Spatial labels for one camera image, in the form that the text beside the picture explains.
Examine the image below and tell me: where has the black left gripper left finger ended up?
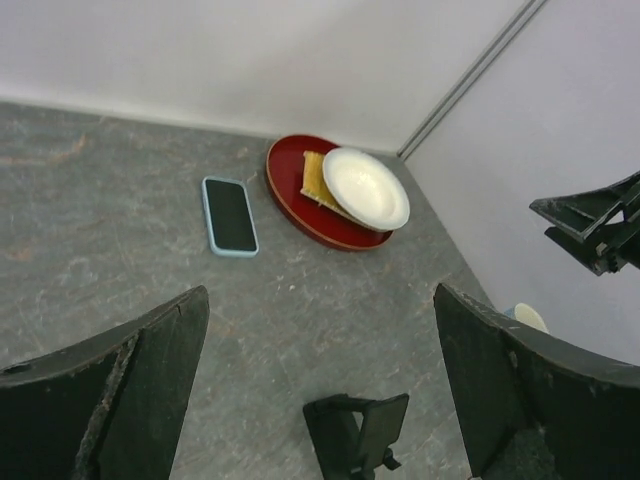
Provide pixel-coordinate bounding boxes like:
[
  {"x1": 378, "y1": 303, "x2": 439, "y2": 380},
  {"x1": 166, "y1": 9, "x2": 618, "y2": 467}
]
[{"x1": 1, "y1": 286, "x2": 209, "y2": 479}]

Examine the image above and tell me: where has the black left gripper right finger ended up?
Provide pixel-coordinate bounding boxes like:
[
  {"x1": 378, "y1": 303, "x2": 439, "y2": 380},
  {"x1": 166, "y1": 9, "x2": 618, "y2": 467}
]
[{"x1": 434, "y1": 283, "x2": 639, "y2": 479}]

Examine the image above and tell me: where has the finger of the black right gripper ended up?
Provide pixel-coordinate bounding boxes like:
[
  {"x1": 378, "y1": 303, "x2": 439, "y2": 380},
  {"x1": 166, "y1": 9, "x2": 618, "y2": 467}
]
[{"x1": 529, "y1": 173, "x2": 639, "y2": 276}]

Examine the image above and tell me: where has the black folding phone stand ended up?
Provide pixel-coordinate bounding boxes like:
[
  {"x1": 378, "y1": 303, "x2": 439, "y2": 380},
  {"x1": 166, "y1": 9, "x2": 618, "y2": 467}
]
[{"x1": 303, "y1": 393, "x2": 409, "y2": 480}]

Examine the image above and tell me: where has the light blue mug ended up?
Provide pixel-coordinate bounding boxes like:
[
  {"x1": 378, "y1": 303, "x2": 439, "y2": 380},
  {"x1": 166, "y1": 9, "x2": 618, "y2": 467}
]
[{"x1": 504, "y1": 303, "x2": 550, "y2": 334}]

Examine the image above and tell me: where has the blue-cased smartphone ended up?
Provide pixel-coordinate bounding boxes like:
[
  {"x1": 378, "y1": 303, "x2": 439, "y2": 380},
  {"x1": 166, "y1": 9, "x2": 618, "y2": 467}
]
[{"x1": 201, "y1": 176, "x2": 259, "y2": 258}]

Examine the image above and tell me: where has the white paper plate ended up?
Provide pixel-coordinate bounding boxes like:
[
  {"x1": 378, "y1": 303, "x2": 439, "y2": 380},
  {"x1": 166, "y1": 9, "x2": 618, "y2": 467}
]
[{"x1": 322, "y1": 147, "x2": 411, "y2": 231}]

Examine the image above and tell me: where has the yellow sponge cloth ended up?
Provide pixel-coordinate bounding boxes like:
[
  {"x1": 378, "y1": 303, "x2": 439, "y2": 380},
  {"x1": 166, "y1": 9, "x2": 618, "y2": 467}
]
[{"x1": 300, "y1": 151, "x2": 349, "y2": 218}]

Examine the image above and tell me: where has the round red tray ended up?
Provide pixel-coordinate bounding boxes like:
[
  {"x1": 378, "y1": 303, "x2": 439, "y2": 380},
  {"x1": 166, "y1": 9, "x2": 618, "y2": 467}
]
[{"x1": 265, "y1": 134, "x2": 393, "y2": 251}]

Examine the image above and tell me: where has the aluminium corner post right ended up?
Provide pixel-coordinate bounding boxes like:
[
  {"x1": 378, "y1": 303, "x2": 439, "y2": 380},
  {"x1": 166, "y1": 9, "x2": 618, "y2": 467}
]
[{"x1": 396, "y1": 0, "x2": 548, "y2": 161}]

